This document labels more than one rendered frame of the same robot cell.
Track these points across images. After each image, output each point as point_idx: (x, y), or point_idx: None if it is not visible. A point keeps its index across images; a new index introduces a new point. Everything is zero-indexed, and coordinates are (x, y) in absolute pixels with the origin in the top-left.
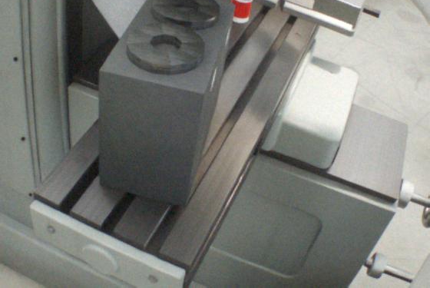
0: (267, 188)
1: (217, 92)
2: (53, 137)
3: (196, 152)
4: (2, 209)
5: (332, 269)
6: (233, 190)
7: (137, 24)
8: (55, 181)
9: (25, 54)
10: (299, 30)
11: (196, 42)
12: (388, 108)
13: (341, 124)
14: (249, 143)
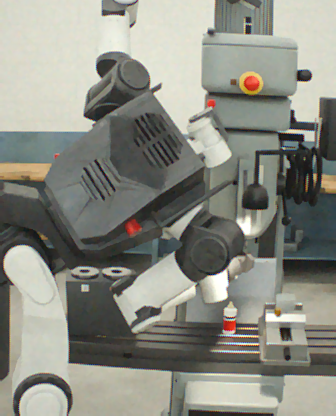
0: None
1: (126, 321)
2: (177, 375)
3: (69, 308)
4: None
5: None
6: (89, 348)
7: (99, 270)
8: (65, 314)
9: (176, 318)
10: (241, 348)
11: (89, 274)
12: None
13: (202, 400)
14: (116, 344)
